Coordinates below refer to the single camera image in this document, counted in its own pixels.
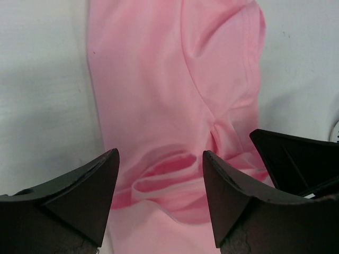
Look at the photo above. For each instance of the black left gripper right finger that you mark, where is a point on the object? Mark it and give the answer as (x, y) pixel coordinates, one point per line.
(248, 216)

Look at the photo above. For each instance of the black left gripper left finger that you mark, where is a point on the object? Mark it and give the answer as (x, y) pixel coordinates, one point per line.
(67, 214)

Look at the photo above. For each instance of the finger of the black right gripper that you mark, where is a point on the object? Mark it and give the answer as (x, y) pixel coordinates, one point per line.
(296, 165)

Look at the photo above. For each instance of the pink t shirt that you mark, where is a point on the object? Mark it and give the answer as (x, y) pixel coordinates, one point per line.
(173, 79)

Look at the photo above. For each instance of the white plastic laundry basket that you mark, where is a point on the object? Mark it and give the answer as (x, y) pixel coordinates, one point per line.
(334, 133)

